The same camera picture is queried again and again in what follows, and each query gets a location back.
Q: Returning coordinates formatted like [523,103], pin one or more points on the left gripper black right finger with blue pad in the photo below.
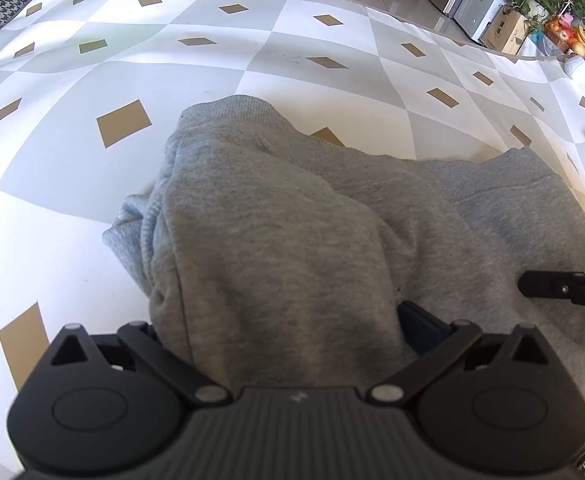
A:
[440,348]

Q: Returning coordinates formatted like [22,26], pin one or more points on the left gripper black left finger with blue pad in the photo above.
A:
[141,339]

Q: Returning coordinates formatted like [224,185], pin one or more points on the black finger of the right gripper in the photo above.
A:
[554,285]

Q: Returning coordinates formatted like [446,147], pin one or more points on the grey hoodie green face print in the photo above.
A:
[275,259]

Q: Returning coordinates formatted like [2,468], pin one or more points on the white grey diamond tablecloth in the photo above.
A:
[91,89]

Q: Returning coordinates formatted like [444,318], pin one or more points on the fruit plate with bananas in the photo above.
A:
[565,35]

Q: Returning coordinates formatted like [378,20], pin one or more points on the cardboard box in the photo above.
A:
[506,32]

